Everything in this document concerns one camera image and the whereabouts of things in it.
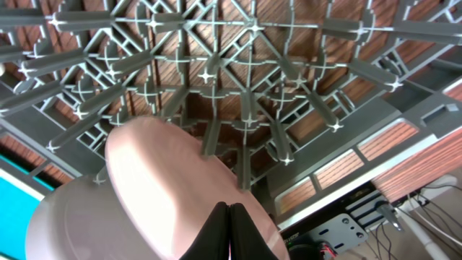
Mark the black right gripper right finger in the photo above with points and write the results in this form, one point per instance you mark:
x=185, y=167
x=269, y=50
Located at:
x=246, y=242

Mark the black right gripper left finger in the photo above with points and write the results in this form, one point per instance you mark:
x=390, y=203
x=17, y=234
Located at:
x=213, y=240

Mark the teal plastic tray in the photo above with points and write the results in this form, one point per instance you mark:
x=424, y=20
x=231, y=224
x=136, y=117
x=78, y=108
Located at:
x=21, y=193

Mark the grey dishwasher rack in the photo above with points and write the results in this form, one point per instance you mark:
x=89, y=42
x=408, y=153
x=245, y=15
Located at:
x=301, y=98

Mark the grey round plate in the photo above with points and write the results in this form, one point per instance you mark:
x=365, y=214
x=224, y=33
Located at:
x=84, y=220

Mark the white round plate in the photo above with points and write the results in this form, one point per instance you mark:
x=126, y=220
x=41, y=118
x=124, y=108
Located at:
x=168, y=188

